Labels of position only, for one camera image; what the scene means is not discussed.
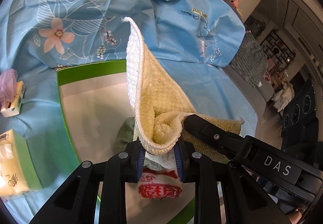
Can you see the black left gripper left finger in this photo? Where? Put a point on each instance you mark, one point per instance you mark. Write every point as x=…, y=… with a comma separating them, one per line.
x=91, y=185

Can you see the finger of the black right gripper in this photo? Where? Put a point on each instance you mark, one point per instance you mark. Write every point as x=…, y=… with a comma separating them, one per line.
x=205, y=131

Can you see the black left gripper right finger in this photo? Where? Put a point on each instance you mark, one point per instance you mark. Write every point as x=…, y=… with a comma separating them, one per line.
x=224, y=193

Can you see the cream yellow terry towel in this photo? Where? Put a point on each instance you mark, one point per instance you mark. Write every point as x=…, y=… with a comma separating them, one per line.
x=159, y=104

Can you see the purple mesh scrunchie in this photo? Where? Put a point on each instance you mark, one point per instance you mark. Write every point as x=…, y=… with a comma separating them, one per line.
x=8, y=87

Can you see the green box lid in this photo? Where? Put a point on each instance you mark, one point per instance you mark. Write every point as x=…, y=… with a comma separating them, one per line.
x=17, y=163

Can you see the red and white cloth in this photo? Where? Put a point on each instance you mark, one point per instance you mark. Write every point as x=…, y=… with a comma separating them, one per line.
x=164, y=184

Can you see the grey knitted cushion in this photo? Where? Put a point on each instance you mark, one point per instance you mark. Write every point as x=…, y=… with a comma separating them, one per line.
x=250, y=62

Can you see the green folded cloth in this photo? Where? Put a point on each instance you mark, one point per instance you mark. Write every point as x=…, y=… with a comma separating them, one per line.
x=125, y=135

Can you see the green cardboard box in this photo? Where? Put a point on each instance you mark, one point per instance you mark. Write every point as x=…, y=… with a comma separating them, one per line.
x=95, y=104

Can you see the small white tissue pack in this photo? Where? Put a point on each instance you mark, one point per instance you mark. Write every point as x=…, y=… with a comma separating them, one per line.
x=15, y=106

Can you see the light blue floral bedsheet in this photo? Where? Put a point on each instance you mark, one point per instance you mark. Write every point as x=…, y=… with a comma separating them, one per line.
x=193, y=40

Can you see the dark wall shelf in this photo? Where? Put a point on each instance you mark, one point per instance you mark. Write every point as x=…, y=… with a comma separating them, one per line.
x=277, y=50

